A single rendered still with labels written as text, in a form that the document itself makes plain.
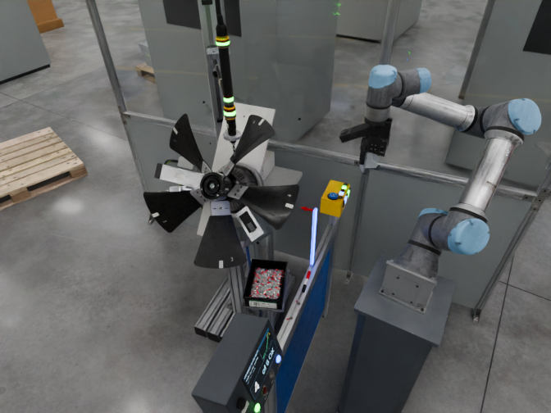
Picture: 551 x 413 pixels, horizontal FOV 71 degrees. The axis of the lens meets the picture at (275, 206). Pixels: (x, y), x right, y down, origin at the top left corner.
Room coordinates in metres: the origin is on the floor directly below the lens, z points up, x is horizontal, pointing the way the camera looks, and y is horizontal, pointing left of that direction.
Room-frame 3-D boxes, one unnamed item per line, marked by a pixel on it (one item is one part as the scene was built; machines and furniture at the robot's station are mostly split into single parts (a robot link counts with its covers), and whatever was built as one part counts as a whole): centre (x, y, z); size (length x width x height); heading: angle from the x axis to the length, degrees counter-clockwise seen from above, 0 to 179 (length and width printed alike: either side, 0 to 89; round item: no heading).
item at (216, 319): (1.54, 0.20, 0.04); 0.62 x 0.45 x 0.08; 156
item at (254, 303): (1.07, 0.05, 0.85); 0.22 x 0.17 x 0.07; 172
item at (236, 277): (1.45, 0.24, 0.46); 0.09 x 0.05 x 0.91; 66
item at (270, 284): (1.07, 0.05, 0.83); 0.19 x 0.14 x 0.04; 172
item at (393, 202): (1.96, -0.13, 0.50); 2.59 x 0.03 x 0.91; 66
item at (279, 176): (1.85, 0.04, 0.85); 0.36 x 0.24 x 0.03; 66
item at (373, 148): (1.09, -0.33, 1.57); 0.09 x 0.08 x 0.12; 67
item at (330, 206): (1.43, -0.29, 1.02); 0.16 x 0.10 x 0.11; 156
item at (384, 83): (1.09, -0.33, 1.73); 0.09 x 0.08 x 0.11; 108
